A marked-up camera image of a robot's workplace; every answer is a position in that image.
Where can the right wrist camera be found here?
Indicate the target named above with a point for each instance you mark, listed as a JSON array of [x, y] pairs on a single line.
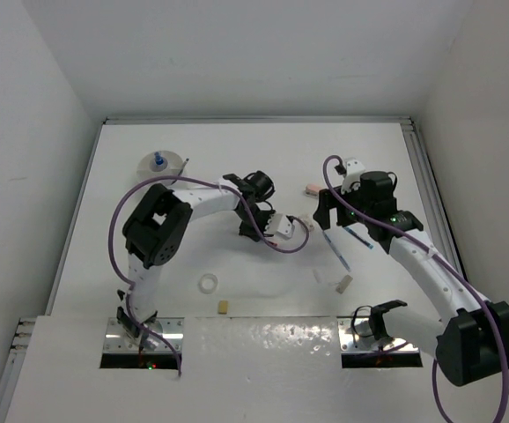
[[354, 168]]

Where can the small yellow eraser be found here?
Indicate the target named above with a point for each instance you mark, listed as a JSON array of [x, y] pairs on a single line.
[[223, 307]]

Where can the beige eraser block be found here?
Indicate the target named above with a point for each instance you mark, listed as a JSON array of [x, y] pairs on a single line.
[[343, 284]]

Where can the staples box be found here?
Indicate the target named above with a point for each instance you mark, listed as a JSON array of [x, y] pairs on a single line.
[[308, 222]]

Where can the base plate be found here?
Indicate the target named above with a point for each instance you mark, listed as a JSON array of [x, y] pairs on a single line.
[[355, 338], [117, 339]]

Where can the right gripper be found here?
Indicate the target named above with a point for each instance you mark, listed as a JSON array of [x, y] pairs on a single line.
[[322, 214]]

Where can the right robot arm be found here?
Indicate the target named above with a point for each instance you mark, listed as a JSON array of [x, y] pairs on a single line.
[[470, 338]]

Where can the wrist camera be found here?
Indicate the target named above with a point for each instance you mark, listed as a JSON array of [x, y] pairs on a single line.
[[279, 225], [354, 168]]

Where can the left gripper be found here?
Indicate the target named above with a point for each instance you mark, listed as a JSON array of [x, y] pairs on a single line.
[[250, 232]]

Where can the white round divided container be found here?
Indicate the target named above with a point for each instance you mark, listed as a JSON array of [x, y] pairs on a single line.
[[174, 163]]

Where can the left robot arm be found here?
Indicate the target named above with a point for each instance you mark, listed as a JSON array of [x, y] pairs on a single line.
[[155, 229]]

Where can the blue ballpoint pen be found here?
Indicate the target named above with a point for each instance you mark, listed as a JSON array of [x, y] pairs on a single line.
[[336, 251]]

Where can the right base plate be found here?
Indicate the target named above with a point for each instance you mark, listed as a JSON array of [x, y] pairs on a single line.
[[355, 338]]

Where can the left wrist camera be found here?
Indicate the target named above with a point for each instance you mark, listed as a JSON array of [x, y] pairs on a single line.
[[279, 225]]

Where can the left base plate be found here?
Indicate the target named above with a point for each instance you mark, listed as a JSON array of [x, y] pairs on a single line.
[[117, 339]]

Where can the clear tape roll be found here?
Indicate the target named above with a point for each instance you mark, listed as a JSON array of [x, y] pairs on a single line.
[[208, 283]]

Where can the teal gel pen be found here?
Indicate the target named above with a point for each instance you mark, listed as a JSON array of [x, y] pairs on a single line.
[[359, 237]]

